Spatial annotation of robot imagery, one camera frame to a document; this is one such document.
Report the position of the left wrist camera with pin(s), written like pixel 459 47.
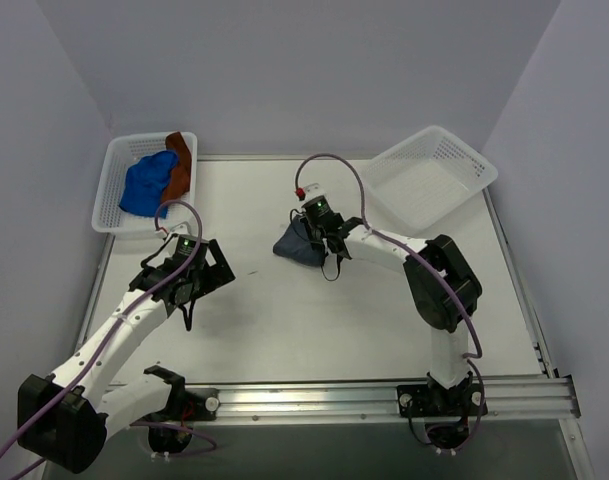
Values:
pixel 164 233

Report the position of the right white plastic basket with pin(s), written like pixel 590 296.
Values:
pixel 426 177

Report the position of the bright blue towel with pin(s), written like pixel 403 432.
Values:
pixel 145 183

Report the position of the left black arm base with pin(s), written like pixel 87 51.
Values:
pixel 169 430

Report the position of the dark navy towel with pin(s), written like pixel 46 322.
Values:
pixel 294 245

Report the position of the aluminium front rail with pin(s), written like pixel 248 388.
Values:
pixel 520 398

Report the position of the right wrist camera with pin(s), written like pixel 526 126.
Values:
pixel 310 192

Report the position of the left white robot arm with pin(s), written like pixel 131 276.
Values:
pixel 67 416

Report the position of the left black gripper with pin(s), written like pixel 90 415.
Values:
pixel 216 265

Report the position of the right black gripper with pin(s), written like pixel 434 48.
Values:
pixel 313 232

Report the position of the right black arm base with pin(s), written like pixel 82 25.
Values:
pixel 445 419

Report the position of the brown towel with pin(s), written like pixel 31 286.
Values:
pixel 180 178

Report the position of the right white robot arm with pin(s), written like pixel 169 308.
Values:
pixel 444 289

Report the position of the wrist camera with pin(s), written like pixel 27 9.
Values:
pixel 310 192
pixel 164 233

